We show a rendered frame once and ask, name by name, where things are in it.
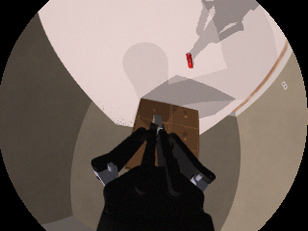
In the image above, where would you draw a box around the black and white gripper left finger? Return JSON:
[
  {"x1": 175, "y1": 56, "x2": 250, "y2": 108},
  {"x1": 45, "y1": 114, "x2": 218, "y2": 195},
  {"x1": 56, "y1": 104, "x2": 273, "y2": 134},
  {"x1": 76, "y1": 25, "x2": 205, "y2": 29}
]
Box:
[{"x1": 91, "y1": 115, "x2": 158, "y2": 195}]

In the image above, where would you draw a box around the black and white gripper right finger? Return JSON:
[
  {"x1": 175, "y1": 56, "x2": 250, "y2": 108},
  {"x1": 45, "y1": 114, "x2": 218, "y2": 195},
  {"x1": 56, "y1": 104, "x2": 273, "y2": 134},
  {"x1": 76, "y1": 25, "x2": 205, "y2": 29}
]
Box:
[{"x1": 156, "y1": 115, "x2": 216, "y2": 196}]

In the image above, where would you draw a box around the red cylinder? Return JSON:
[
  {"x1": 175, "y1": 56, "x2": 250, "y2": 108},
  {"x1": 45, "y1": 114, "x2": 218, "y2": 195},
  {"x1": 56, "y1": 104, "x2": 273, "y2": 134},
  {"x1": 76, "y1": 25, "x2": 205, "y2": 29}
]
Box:
[{"x1": 186, "y1": 53, "x2": 193, "y2": 69}]

